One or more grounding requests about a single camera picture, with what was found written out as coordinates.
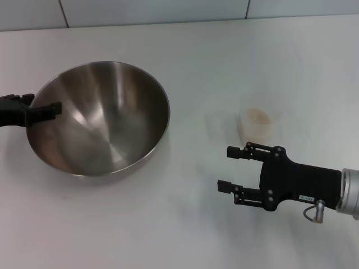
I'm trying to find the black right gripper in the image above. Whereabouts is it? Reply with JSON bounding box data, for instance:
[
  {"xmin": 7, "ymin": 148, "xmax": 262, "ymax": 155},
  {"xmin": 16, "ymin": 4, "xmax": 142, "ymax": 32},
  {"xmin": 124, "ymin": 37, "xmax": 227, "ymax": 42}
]
[{"xmin": 217, "ymin": 141, "xmax": 343, "ymax": 212}]

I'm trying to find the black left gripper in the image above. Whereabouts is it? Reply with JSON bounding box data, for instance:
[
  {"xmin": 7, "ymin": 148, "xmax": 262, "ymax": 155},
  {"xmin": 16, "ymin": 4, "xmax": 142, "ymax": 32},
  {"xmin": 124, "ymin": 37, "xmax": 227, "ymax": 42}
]
[{"xmin": 0, "ymin": 93, "xmax": 62, "ymax": 128}]

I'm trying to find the large stainless steel bowl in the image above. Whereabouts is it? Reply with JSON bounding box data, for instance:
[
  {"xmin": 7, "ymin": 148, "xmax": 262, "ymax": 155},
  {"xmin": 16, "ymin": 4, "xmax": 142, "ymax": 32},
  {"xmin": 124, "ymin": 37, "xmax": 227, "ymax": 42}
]
[{"xmin": 26, "ymin": 60, "xmax": 171, "ymax": 178}]

